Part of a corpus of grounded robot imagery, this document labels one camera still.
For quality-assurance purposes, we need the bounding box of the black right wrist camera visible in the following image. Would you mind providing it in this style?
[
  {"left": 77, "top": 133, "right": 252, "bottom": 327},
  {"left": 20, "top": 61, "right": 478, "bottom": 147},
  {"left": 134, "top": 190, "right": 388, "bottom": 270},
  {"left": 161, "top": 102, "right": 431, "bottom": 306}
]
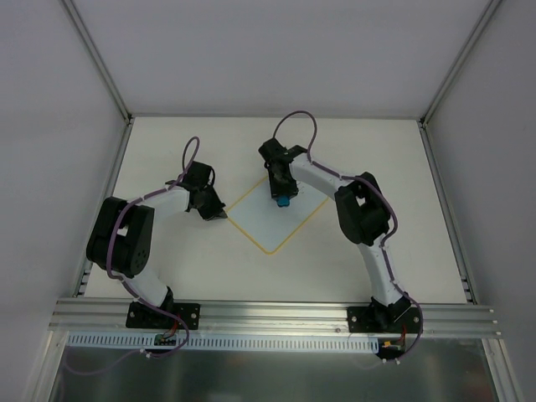
[{"left": 258, "top": 138, "right": 307, "bottom": 168}]

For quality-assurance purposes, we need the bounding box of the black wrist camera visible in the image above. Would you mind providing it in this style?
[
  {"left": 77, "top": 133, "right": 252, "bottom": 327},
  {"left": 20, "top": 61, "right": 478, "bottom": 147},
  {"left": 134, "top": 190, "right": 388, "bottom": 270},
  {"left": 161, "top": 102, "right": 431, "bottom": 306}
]
[
  {"left": 183, "top": 161, "right": 215, "bottom": 188},
  {"left": 258, "top": 138, "right": 307, "bottom": 168}
]

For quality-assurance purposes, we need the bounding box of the aluminium right side rail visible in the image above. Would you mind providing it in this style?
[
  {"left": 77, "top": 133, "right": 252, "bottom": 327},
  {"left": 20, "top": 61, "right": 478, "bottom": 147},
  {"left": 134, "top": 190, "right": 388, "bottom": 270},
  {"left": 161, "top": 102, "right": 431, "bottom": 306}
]
[{"left": 417, "top": 121, "right": 478, "bottom": 304}]

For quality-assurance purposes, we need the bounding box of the aluminium front rail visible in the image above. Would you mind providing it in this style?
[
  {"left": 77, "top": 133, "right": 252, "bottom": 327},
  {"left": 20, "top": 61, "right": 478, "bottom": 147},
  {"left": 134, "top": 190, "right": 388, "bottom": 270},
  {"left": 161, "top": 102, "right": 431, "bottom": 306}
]
[{"left": 48, "top": 297, "right": 503, "bottom": 338}]

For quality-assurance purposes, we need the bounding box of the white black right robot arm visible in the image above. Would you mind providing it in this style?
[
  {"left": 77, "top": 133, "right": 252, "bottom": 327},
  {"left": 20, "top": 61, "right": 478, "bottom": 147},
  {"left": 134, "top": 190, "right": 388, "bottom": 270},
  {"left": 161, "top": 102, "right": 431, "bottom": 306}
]
[{"left": 259, "top": 138, "right": 411, "bottom": 332}]

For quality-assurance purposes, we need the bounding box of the yellow-framed small whiteboard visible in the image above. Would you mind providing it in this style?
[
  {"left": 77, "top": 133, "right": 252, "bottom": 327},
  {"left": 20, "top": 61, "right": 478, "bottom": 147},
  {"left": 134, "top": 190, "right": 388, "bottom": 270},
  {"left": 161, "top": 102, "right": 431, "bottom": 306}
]
[{"left": 226, "top": 176, "right": 329, "bottom": 255}]

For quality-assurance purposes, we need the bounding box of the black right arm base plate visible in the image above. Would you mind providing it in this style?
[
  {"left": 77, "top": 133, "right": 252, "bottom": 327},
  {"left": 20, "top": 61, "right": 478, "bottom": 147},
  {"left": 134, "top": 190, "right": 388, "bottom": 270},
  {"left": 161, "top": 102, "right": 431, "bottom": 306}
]
[{"left": 347, "top": 298, "right": 423, "bottom": 334}]

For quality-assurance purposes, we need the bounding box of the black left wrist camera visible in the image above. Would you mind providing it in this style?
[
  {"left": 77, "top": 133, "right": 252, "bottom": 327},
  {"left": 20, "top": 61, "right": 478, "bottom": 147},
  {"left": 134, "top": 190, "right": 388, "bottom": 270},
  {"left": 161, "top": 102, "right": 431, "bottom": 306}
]
[{"left": 183, "top": 161, "right": 215, "bottom": 188}]

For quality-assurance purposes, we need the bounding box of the aluminium corner post right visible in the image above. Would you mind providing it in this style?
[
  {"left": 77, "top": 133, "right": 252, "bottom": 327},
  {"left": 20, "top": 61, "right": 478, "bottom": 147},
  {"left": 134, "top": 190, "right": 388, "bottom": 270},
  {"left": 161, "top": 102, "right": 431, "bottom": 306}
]
[{"left": 420, "top": 0, "right": 503, "bottom": 128}]

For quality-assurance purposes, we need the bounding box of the aluminium corner post left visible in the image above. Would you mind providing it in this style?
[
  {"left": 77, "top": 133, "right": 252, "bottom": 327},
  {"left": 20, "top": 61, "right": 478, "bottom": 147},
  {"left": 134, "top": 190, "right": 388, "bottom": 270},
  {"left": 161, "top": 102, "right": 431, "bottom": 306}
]
[{"left": 59, "top": 0, "right": 132, "bottom": 123}]

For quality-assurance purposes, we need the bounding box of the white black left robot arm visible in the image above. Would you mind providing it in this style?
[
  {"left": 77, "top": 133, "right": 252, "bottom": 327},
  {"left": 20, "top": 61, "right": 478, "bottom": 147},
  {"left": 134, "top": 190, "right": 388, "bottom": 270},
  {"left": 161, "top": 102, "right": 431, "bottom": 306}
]
[{"left": 86, "top": 162, "right": 226, "bottom": 327}]

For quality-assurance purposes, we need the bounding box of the aluminium rail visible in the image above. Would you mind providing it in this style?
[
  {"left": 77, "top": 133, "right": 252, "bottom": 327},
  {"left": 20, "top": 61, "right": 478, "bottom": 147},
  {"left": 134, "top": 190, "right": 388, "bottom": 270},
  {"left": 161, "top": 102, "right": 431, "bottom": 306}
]
[
  {"left": 417, "top": 121, "right": 478, "bottom": 304},
  {"left": 48, "top": 297, "right": 503, "bottom": 338},
  {"left": 73, "top": 116, "right": 134, "bottom": 298}
]

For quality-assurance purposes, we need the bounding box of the white slotted cable duct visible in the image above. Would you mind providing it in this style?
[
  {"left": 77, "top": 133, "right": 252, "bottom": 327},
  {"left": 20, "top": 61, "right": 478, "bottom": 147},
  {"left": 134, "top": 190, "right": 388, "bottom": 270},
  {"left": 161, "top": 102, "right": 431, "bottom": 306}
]
[{"left": 66, "top": 332, "right": 379, "bottom": 354}]

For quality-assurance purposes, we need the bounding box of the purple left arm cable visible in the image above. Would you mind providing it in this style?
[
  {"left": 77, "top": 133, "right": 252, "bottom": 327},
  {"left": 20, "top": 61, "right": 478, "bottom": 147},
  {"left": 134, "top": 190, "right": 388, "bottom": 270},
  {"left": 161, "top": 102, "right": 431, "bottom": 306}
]
[{"left": 62, "top": 136, "right": 200, "bottom": 375}]

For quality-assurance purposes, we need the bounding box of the blue bone-shaped whiteboard eraser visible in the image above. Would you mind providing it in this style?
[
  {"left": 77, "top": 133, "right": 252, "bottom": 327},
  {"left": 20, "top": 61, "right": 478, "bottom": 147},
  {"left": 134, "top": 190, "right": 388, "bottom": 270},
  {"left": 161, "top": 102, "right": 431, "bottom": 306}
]
[{"left": 276, "top": 195, "right": 291, "bottom": 208}]

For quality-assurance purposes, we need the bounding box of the aluminium left side rail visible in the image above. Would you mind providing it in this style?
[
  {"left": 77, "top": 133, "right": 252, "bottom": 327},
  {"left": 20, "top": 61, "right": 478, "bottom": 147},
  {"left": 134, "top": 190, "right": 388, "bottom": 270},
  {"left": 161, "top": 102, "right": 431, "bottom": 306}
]
[{"left": 73, "top": 116, "right": 134, "bottom": 298}]

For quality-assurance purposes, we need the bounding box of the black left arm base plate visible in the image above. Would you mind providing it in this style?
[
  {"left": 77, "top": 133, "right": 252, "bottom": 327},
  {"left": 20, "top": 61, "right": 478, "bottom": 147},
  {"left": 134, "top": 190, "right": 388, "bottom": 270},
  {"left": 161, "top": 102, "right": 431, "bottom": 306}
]
[{"left": 125, "top": 302, "right": 201, "bottom": 330}]

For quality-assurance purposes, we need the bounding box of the aluminium corner post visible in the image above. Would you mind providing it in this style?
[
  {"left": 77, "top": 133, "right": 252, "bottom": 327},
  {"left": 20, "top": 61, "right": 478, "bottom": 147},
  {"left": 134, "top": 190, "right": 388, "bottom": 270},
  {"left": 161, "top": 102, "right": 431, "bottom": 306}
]
[
  {"left": 59, "top": 0, "right": 132, "bottom": 123},
  {"left": 420, "top": 0, "right": 503, "bottom": 128}
]

